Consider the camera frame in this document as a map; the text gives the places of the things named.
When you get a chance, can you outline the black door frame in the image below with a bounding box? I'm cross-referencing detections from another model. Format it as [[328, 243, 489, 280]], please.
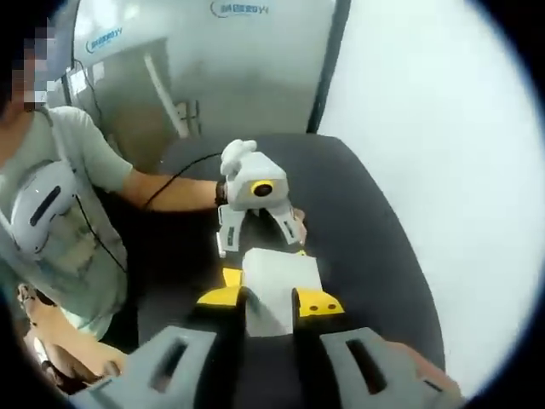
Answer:
[[305, 0, 353, 134]]

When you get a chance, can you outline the white door handle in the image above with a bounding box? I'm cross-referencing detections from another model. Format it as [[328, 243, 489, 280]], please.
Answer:
[[143, 53, 189, 138]]

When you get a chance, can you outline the white box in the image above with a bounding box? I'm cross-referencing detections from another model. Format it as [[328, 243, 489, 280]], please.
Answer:
[[241, 247, 324, 338]]

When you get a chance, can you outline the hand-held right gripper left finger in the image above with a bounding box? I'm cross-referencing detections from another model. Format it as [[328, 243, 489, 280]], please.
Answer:
[[70, 285, 256, 409]]

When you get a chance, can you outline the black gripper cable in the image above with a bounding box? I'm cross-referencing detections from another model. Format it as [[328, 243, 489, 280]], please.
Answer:
[[143, 153, 223, 210]]

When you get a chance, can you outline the white chest device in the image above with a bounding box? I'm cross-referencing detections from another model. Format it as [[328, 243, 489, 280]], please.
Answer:
[[9, 159, 78, 262]]

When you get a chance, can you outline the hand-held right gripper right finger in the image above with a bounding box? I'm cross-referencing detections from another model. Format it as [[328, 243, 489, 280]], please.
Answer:
[[290, 288, 464, 409]]

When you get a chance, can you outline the person in white shirt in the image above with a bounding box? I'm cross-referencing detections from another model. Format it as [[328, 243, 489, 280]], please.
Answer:
[[0, 106, 134, 342]]

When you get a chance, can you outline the person's right hand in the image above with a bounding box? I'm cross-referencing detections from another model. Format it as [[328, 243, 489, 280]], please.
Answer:
[[399, 343, 449, 383]]

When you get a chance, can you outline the thin black device cable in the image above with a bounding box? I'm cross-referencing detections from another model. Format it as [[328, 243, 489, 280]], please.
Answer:
[[75, 191, 129, 274]]

